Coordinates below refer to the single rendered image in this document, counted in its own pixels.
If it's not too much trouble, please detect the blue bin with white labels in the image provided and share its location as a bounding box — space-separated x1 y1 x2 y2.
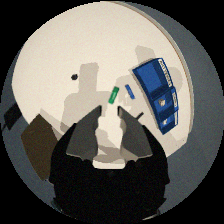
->
132 58 179 135

